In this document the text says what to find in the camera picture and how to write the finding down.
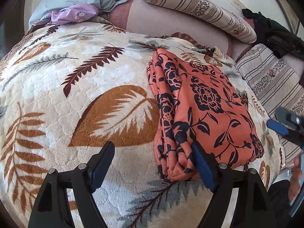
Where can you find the person's hand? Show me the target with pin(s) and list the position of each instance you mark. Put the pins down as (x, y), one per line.
(295, 187)

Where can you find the cream leaf pattern blanket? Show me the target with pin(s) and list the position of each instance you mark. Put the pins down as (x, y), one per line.
(66, 90)

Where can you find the brown striped bolster pillow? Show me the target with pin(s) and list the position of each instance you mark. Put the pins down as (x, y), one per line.
(213, 14)

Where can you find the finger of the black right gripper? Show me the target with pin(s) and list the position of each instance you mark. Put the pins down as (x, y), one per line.
(289, 134)
(289, 119)

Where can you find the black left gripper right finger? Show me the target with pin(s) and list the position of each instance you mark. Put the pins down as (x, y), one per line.
(253, 207)

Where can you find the pink bed sheet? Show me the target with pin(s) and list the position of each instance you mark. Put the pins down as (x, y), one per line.
(138, 16)

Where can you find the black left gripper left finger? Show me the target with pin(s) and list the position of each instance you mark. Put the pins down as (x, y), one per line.
(52, 209)

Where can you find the orange black floral cloth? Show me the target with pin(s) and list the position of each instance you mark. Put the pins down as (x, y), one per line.
(198, 105)

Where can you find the striped flat pillow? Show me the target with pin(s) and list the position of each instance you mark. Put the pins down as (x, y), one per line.
(274, 83)

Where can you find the purple floral garment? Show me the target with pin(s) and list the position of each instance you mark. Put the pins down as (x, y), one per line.
(74, 14)

